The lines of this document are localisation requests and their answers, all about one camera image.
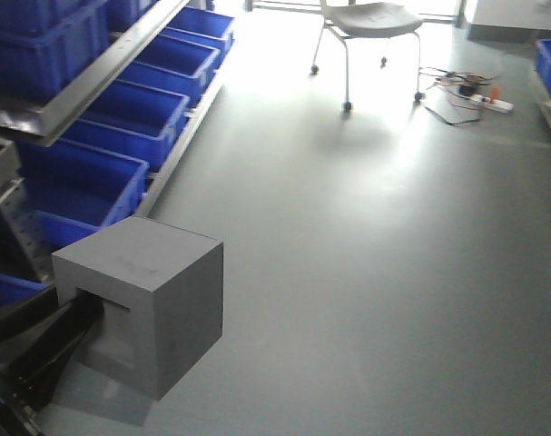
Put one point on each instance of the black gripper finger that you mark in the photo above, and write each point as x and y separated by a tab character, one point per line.
35	372

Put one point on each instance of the gray hollow cube base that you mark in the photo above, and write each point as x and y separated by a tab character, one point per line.
161	288

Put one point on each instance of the blue bin lower shelf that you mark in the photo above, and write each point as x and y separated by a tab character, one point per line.
80	182

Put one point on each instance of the white power strip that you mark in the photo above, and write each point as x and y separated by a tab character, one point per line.
496	105

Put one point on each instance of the background steel shelf rack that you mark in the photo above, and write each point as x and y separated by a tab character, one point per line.
43	124

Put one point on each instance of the gray office chair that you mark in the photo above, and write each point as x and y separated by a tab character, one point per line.
372	20

